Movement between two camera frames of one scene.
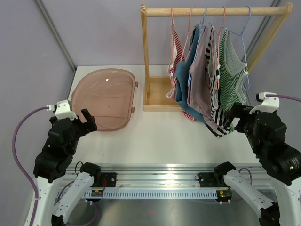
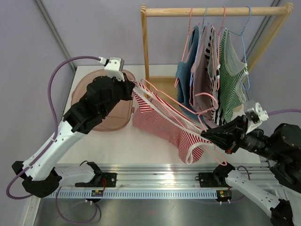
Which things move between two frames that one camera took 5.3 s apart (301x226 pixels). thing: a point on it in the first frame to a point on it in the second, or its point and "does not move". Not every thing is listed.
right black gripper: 240,112 to 225,135
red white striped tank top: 177,58 to 153,114
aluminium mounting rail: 163,175 does not move
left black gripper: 90,122 to 127,85
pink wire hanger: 172,40 to 182,115
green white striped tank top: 233,72 does not move
